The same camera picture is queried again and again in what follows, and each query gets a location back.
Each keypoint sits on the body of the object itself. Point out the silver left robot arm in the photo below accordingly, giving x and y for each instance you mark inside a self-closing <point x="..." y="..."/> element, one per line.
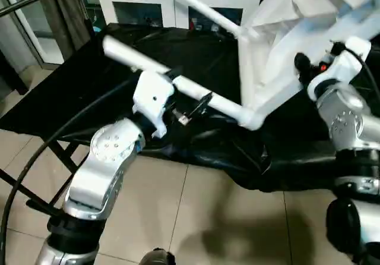
<point x="101" y="176"/>

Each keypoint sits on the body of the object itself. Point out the black work mat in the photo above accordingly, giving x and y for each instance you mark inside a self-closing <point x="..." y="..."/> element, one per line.
<point x="202" y="51"/>

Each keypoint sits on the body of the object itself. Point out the grey sheer curtain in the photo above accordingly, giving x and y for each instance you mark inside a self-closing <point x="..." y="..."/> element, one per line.
<point x="62" y="9"/>

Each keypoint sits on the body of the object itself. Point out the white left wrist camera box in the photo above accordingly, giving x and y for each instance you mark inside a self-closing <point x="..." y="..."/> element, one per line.
<point x="153" y="98"/>

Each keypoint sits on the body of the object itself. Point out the black stand frame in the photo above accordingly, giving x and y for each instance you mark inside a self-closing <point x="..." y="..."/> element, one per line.
<point x="50" y="182"/>

